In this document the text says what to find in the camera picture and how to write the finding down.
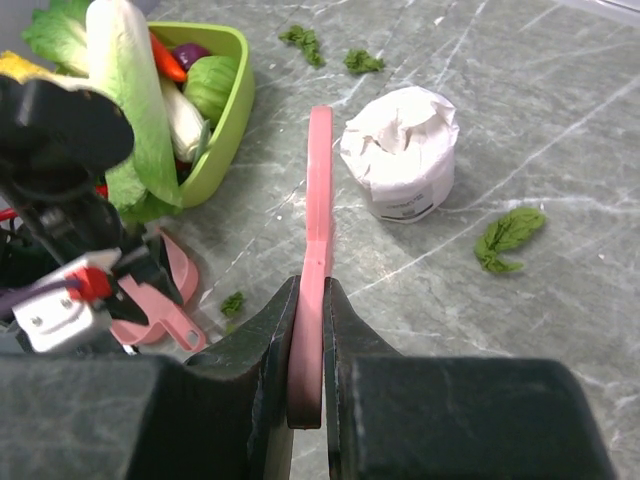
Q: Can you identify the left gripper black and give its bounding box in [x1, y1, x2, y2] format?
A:
[94, 219, 183, 325]

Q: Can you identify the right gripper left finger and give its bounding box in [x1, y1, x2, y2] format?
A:
[186, 276, 300, 479]

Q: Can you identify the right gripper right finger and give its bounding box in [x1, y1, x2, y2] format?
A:
[323, 277, 399, 479]

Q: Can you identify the pink hand brush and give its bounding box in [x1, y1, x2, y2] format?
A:
[287, 106, 334, 429]

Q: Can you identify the pink dustpan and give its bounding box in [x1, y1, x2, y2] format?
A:
[111, 229, 207, 353]

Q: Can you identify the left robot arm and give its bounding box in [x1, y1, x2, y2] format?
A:
[1, 76, 183, 325]

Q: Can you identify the green paper scrap small centre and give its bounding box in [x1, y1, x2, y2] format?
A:
[220, 291, 245, 318]

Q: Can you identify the white radish toy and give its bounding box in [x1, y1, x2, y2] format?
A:
[160, 76, 211, 163]

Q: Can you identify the green paper scrap near roll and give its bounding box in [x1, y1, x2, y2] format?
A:
[474, 207, 546, 274]

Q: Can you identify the round green cabbage toy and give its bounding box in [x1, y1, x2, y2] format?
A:
[183, 55, 239, 126]

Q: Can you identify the white paper roll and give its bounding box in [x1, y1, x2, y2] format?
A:
[339, 86, 459, 224]

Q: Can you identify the orange carrot toy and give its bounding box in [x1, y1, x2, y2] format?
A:
[149, 32, 187, 84]

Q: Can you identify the napa cabbage toy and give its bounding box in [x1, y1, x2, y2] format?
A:
[85, 1, 182, 220]

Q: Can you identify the purple onion toy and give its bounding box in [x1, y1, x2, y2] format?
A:
[171, 43, 211, 72]

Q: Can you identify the green vegetable tray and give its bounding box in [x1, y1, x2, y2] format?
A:
[149, 21, 256, 208]

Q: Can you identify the yellow corn husk toy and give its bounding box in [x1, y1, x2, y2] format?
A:
[0, 51, 91, 90]

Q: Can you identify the green lettuce leaf toy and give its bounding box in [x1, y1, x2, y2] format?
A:
[21, 0, 90, 77]

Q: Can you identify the green paper scrap back left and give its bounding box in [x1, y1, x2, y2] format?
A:
[278, 25, 325, 68]

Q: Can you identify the green paper scrap back centre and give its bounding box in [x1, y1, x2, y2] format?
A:
[343, 49, 385, 75]

